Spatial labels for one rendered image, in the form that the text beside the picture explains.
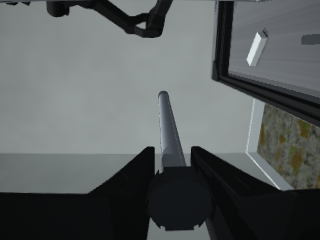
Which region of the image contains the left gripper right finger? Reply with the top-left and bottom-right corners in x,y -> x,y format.
190,146 -> 320,240

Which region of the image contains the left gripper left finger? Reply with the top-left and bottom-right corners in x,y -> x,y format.
0,146 -> 155,240

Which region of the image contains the small white rectangular block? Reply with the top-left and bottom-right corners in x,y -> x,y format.
247,32 -> 268,66

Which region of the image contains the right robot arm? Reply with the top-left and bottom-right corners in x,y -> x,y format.
46,0 -> 173,38

